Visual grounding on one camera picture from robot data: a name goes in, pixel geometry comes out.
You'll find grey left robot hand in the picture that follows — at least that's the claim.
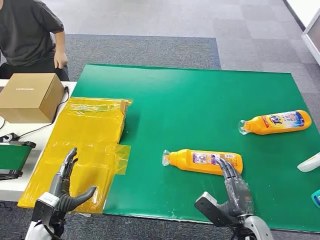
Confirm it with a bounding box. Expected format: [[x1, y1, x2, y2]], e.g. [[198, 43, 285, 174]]
[[48, 147, 97, 214]]

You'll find person's left hand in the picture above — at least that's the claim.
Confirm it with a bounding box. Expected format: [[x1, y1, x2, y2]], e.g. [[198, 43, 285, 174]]
[[54, 49, 69, 70]]

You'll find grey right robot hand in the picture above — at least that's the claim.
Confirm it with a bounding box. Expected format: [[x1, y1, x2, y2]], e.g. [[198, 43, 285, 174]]
[[216, 158, 254, 218]]

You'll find orange detergent bottle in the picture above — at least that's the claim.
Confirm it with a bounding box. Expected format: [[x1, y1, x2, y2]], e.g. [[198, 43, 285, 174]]
[[162, 149, 244, 176], [238, 109, 312, 136]]

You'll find orange detergent bottle, blue label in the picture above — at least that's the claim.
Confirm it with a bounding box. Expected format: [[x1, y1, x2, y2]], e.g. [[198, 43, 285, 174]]
[[238, 109, 312, 136]]

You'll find person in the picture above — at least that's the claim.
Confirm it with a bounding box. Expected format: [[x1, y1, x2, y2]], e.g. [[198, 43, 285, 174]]
[[0, 0, 70, 82]]

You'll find brown cardboard box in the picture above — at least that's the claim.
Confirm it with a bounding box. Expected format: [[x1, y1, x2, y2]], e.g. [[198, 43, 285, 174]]
[[0, 73, 66, 124]]

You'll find yellow tape-wrapped flat box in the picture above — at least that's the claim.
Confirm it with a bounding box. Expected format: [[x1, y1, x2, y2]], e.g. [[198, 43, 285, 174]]
[[17, 96, 133, 215]]

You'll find small black adapter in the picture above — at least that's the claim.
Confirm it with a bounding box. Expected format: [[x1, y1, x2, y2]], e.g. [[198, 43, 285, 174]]
[[0, 132, 20, 144]]

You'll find white plastic object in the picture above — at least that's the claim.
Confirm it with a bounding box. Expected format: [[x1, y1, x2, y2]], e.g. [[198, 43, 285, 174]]
[[297, 151, 320, 173]]

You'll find green table mat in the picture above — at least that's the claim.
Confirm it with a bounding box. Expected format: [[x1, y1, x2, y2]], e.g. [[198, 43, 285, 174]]
[[72, 63, 320, 233]]

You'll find teal plastic object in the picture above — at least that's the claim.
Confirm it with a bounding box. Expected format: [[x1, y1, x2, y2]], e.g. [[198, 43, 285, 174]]
[[311, 189, 320, 210]]

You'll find white framed panel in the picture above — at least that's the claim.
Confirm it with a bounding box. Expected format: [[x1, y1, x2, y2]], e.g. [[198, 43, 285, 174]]
[[301, 9, 320, 66]]

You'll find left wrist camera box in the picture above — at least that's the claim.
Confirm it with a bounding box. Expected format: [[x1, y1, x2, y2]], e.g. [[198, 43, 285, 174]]
[[31, 192, 61, 229]]

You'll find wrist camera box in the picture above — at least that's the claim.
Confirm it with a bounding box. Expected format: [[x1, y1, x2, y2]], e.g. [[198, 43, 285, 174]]
[[31, 192, 61, 229], [194, 191, 242, 228]]

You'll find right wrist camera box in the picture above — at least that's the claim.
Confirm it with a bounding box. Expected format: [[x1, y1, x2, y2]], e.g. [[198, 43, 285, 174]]
[[194, 191, 242, 228]]

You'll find thin black power cable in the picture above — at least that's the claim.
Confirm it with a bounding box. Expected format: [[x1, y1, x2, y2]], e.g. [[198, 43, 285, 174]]
[[0, 86, 70, 140]]

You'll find green tray with black frame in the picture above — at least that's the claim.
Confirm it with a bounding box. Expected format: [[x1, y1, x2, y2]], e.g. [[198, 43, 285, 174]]
[[0, 141, 37, 181]]

